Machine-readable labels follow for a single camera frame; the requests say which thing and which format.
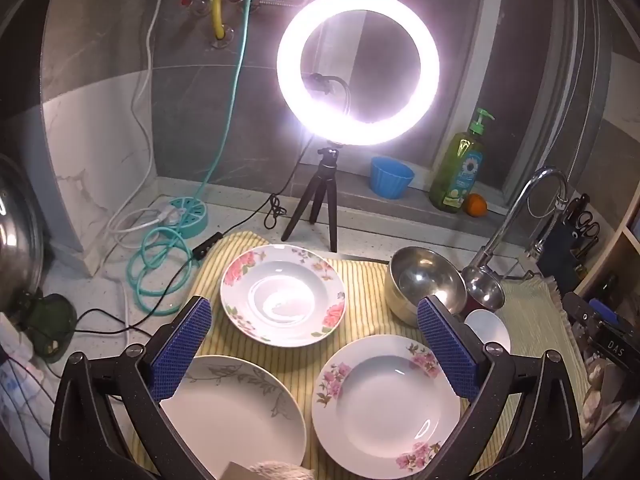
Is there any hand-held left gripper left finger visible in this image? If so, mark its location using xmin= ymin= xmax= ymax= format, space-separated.
xmin=49 ymin=296 xmax=213 ymax=480

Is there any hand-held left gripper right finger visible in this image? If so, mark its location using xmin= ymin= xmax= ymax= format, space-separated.
xmin=417 ymin=295 xmax=583 ymax=480

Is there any small white bowl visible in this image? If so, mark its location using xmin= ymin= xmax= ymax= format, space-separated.
xmin=464 ymin=309 xmax=512 ymax=356

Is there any large stainless steel bowl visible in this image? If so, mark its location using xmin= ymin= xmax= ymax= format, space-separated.
xmin=385 ymin=246 xmax=468 ymax=328

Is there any pink blossom white plate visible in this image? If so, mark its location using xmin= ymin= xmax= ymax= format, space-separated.
xmin=312 ymin=335 xmax=461 ymax=480

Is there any grey leaf white plate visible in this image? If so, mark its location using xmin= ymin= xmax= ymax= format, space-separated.
xmin=159 ymin=355 xmax=307 ymax=480

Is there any rose floral white plate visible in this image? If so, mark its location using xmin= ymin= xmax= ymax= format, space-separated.
xmin=220 ymin=244 xmax=347 ymax=347

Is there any red steel-lined bowl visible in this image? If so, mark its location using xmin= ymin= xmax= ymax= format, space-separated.
xmin=460 ymin=265 xmax=505 ymax=315

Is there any green striped fringed cloth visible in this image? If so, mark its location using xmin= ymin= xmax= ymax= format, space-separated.
xmin=500 ymin=277 xmax=568 ymax=361

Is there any yellow striped towel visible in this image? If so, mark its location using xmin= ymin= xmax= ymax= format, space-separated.
xmin=120 ymin=231 xmax=591 ymax=480

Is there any wooden shelf unit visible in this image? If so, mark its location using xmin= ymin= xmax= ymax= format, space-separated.
xmin=575 ymin=200 xmax=640 ymax=321

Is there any black knife block with scissors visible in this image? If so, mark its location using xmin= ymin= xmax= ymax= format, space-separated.
xmin=542 ymin=194 xmax=601 ymax=281

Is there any round teal power strip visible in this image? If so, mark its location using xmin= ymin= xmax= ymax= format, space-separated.
xmin=169 ymin=197 xmax=208 ymax=240

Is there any dark green plastic object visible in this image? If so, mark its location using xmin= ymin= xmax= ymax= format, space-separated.
xmin=24 ymin=294 xmax=77 ymax=364

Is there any chrome kitchen faucet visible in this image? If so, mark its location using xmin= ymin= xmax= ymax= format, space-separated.
xmin=470 ymin=166 xmax=571 ymax=272

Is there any green dish soap bottle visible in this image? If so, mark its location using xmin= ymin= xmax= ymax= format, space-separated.
xmin=429 ymin=108 xmax=496 ymax=214

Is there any blue ribbed plastic bowl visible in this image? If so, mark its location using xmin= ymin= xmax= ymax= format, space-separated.
xmin=370 ymin=156 xmax=416 ymax=201

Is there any stainless steel pot lid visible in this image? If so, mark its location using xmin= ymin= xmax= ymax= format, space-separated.
xmin=0 ymin=154 xmax=47 ymax=312

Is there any black gooseneck phone holder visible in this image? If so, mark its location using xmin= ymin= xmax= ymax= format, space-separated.
xmin=307 ymin=73 xmax=352 ymax=117

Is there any black cable with remote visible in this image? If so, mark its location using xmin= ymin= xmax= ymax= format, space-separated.
xmin=70 ymin=125 xmax=311 ymax=341

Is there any teal hose reel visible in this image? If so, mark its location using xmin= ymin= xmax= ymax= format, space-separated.
xmin=127 ymin=0 xmax=271 ymax=316

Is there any white power cable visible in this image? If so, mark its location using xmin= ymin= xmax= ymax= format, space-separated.
xmin=107 ymin=0 xmax=211 ymax=251

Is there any white ring light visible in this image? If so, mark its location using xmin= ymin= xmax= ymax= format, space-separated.
xmin=276 ymin=0 xmax=441 ymax=147

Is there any yellow hose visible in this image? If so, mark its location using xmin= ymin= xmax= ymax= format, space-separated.
xmin=212 ymin=0 xmax=247 ymax=41

